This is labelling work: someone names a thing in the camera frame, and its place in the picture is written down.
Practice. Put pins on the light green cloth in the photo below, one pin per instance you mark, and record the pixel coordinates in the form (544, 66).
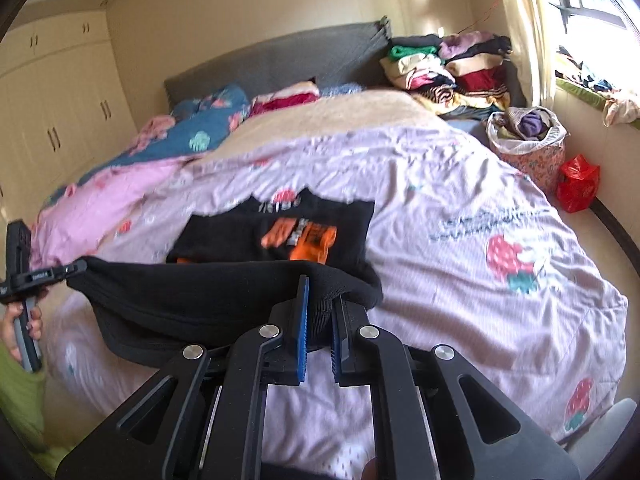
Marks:
(20, 405)

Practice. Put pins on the pile of folded clothes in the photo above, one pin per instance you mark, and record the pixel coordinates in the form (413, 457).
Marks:
(450, 75)

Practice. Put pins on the blue floral quilt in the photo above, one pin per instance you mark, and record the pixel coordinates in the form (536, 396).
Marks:
(200, 125)

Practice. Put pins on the white rounded seat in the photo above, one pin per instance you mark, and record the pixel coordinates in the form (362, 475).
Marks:
(610, 440)

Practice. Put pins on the red plastic bag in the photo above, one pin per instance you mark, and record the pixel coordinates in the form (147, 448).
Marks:
(577, 185)

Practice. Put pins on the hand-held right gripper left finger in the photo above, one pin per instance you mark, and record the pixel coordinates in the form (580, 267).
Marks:
(301, 340)

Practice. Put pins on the beige blanket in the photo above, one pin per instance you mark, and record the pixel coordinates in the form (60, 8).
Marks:
(340, 115)

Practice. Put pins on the cream wardrobe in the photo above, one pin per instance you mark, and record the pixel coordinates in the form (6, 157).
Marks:
(55, 105)

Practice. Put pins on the black sweater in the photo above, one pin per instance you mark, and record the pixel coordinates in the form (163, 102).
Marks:
(200, 295)

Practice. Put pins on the person's left hand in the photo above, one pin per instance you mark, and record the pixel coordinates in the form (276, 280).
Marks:
(7, 330)

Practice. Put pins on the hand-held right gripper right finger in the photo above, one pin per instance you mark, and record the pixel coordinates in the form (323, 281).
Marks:
(336, 350)

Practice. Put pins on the person's black clothing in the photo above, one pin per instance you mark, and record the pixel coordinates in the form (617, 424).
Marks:
(310, 472)

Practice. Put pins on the grey quilted headboard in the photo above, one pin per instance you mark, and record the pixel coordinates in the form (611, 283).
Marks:
(270, 57)

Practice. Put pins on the red and pink cloth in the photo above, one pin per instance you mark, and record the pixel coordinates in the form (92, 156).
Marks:
(280, 100)

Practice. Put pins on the lilac strawberry print quilt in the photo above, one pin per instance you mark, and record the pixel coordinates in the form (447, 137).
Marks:
(450, 285)

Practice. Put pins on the blue patterned cloth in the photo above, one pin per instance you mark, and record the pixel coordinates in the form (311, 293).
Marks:
(340, 90)

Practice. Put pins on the cream curtain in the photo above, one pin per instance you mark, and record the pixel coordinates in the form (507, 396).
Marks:
(525, 25)

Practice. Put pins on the pink quilt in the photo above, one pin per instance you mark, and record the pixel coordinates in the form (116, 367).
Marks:
(110, 195)

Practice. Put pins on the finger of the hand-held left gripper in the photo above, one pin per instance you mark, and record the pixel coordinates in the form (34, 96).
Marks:
(65, 271)

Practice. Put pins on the heap of windowsill clothes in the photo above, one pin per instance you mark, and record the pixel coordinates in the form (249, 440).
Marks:
(620, 105)

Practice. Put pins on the green windowsill mat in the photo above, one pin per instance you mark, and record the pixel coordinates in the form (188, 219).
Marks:
(580, 95)

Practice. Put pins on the floral laundry bag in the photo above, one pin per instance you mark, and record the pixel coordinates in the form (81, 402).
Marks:
(535, 160)

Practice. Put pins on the person's right hand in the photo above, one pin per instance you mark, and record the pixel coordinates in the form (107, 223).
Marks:
(370, 470)

